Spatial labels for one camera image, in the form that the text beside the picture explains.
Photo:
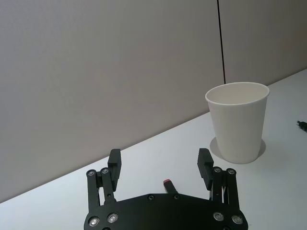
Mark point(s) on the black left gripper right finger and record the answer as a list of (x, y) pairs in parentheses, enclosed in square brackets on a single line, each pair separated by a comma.
[(204, 167)]

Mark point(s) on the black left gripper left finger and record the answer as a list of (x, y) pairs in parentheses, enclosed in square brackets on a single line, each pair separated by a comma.
[(114, 167)]

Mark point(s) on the black marker with red end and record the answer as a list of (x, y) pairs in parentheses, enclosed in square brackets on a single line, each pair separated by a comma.
[(169, 186)]

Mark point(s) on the small black plug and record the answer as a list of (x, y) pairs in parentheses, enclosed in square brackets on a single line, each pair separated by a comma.
[(302, 125)]

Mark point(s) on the white paper cup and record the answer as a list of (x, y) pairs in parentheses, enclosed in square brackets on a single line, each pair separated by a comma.
[(237, 129)]

